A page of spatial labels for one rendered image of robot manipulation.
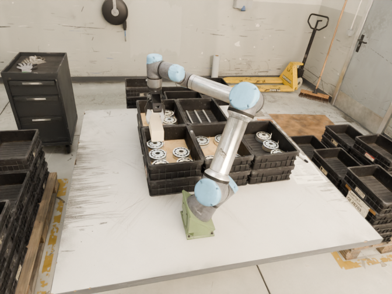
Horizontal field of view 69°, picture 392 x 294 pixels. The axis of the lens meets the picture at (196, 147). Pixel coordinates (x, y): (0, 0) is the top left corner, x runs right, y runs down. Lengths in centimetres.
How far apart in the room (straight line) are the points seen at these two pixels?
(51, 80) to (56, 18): 206
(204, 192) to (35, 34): 415
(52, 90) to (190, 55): 269
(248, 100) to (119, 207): 89
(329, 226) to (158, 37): 390
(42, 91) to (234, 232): 217
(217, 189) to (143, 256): 48
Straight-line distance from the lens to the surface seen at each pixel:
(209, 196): 118
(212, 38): 504
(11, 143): 270
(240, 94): 116
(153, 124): 150
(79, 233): 153
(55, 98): 297
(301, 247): 157
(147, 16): 478
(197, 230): 142
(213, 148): 183
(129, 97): 329
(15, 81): 298
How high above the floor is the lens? 185
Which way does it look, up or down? 34 degrees down
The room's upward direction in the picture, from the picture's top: 5 degrees clockwise
